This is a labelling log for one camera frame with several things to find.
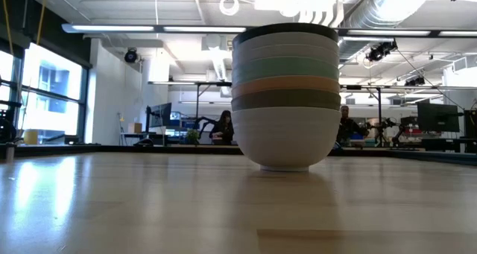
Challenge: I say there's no dark olive bowl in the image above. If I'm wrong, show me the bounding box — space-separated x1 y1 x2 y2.
230 88 342 112

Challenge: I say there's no orange bowl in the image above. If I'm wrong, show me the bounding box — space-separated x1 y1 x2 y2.
231 74 341 99

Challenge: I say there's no pale green bowl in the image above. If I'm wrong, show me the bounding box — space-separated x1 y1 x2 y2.
231 55 341 87

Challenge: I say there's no black bowl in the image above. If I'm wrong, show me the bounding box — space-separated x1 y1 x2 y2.
233 22 339 46

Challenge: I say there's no person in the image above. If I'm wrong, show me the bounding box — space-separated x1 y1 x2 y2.
209 109 235 146
337 104 368 147

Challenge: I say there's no small green plant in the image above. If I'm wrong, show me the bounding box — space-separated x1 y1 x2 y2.
185 128 201 147

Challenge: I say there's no small black computer monitor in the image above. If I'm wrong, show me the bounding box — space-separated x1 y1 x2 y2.
148 102 173 128

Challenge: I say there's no white ceiling pipe bundle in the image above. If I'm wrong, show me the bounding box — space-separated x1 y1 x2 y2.
277 0 346 28

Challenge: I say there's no overhead LED light bar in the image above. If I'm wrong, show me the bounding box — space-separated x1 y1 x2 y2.
61 22 477 38

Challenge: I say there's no large window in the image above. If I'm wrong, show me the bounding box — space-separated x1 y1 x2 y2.
0 41 89 145

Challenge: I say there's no large black computer monitor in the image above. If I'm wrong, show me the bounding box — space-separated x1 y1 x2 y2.
416 102 461 133

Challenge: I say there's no yellow bin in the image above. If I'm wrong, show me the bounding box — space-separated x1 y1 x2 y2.
23 129 40 146

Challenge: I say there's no black round device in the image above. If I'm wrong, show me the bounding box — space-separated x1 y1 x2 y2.
0 101 19 144

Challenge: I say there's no black background metal frame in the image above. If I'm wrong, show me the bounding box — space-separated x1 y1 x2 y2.
148 80 477 143

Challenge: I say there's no white ring light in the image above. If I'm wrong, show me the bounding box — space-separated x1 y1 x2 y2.
218 0 241 17

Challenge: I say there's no black ceiling camera cluster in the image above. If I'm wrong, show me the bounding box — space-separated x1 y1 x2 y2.
365 40 398 63

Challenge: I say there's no short black table frame rail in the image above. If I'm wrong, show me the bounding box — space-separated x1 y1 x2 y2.
387 149 477 166

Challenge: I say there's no yellow hanging cable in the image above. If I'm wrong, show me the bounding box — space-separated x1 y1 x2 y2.
1 0 15 57
35 0 48 46

